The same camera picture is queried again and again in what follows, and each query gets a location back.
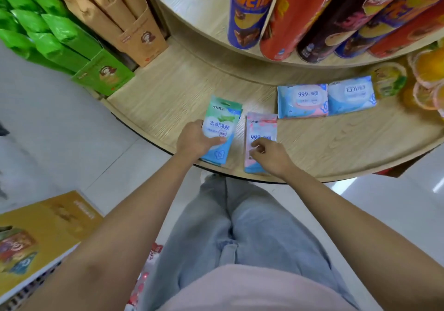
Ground blue and pink wipe packet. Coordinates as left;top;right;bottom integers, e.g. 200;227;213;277
277;84;329;119

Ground person's right forearm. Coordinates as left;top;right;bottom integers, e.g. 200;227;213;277
282;163;444;311

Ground pink wet wipe packet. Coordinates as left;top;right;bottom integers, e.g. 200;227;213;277
244;112;278;175

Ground light blue jeans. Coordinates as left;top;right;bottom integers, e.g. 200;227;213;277
138;173;360;311

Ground orange fruit cup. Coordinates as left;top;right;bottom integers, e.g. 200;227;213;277
412;82;438;111
407;48;444;89

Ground pink shirt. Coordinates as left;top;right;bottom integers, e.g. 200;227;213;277
157;264;358;311

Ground person's left forearm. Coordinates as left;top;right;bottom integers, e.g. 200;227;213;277
19;153;204;311

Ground yellow display board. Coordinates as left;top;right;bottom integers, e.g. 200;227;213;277
0;190;105;305

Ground wooden shelf tier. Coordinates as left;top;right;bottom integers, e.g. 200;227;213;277
132;0;444;70

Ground red snack packets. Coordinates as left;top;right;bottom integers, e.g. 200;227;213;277
125;243;164;311

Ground round wooden shelf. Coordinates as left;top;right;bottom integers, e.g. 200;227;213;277
100;36;444;185

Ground maroon chip can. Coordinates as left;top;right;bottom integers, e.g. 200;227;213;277
297;0;422;64

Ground teal wet wipe packet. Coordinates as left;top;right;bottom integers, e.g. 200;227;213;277
200;95;243;166

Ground red chip can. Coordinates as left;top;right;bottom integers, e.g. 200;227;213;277
367;4;444;59
259;0;352;62

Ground brown cardboard display box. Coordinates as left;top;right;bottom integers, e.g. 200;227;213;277
117;6;170;69

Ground person's right hand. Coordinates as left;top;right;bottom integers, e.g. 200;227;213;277
249;138;296;180

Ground row of green snack packets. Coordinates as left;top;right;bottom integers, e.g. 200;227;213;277
0;0;105;76

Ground green cardboard display box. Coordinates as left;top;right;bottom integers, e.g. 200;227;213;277
71;49;136;97

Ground person's left hand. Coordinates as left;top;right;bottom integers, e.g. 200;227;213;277
176;119;227;162

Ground blue chip can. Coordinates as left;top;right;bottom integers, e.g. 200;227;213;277
334;0;444;59
227;0;282;50

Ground green jelly cup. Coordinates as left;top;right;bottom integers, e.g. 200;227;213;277
370;62;408;100

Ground light blue wipe packet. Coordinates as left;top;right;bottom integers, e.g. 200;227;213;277
327;76;377;116

